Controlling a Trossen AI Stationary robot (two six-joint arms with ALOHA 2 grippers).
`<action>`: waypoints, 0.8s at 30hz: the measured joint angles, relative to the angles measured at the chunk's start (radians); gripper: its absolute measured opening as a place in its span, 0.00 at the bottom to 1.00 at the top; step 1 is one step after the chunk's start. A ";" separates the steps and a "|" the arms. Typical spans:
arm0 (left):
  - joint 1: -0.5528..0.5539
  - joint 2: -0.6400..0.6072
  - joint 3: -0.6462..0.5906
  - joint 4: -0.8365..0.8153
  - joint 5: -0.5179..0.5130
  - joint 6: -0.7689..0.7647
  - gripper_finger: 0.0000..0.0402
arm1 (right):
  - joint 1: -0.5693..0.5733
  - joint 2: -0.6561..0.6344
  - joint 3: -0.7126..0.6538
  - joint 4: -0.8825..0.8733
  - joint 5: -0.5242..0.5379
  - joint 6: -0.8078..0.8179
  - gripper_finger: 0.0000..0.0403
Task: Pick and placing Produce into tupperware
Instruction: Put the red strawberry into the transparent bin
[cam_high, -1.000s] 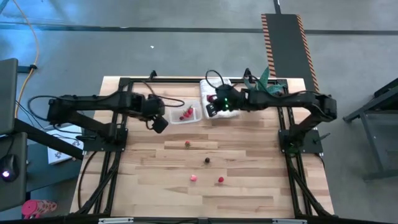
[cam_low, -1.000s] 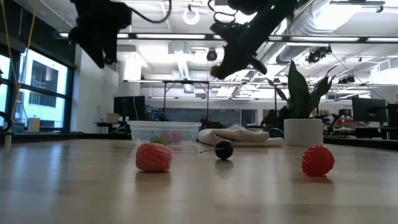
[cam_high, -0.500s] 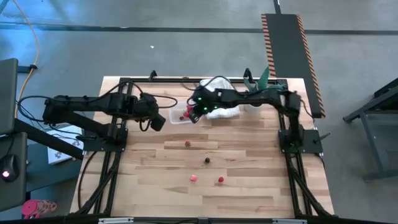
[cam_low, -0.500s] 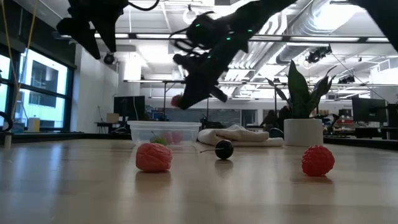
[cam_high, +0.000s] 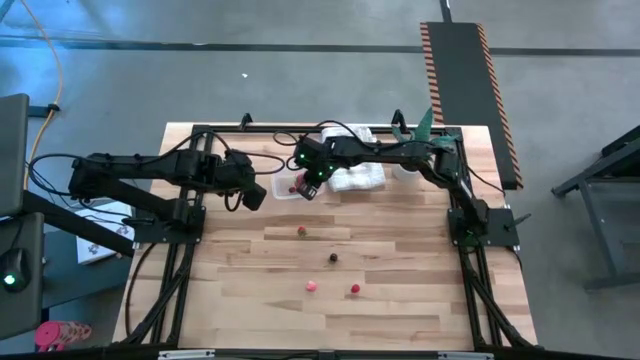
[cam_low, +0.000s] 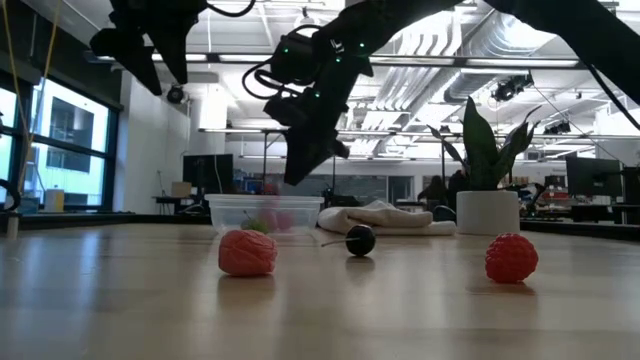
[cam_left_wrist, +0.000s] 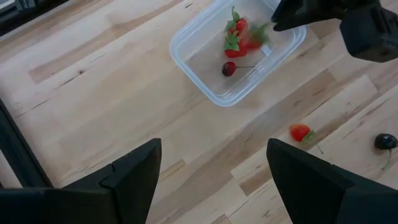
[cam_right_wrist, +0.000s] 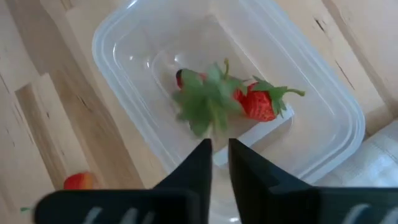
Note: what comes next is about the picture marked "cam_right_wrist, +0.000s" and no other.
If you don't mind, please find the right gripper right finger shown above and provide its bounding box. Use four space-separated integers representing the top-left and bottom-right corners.
228 138 398 224

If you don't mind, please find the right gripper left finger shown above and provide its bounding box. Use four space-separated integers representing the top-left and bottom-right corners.
34 139 213 224

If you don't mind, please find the red strawberry with green leaves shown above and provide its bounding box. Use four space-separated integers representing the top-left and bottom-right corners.
63 171 96 190
233 76 306 123
172 58 248 138

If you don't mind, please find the clear plastic tupperware container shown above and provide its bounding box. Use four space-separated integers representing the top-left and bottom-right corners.
91 0 366 184

